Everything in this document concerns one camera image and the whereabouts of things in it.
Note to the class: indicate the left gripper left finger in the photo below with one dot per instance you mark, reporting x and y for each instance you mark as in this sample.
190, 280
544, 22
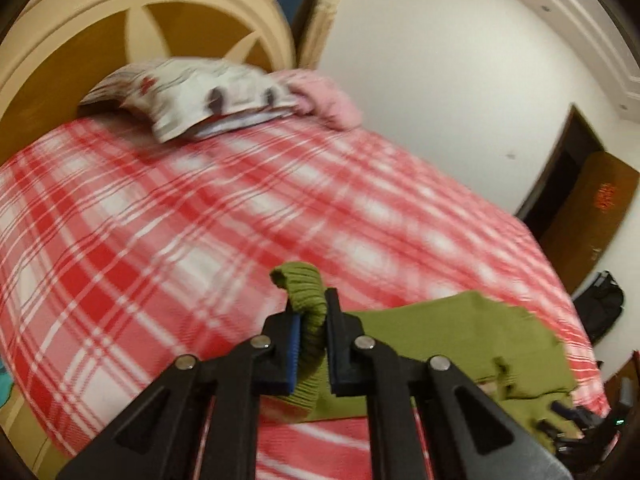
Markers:
197, 419

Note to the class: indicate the cream round headboard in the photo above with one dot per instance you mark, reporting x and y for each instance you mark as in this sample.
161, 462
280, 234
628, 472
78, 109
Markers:
58, 50

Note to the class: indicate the pink pillow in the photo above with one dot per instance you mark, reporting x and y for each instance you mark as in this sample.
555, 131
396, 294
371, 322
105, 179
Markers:
320, 97

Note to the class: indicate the red plaid bed sheet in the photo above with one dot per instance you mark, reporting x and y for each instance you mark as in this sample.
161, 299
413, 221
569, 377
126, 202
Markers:
119, 253

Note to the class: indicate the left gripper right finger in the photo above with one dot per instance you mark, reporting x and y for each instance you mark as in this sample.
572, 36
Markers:
427, 419

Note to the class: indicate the black bag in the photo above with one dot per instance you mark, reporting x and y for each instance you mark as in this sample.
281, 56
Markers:
599, 306

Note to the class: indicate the green striped knitted sweater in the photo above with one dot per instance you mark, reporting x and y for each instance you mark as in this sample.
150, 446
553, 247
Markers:
506, 350

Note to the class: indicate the brown wooden door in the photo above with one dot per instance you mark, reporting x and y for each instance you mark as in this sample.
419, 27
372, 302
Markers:
589, 218

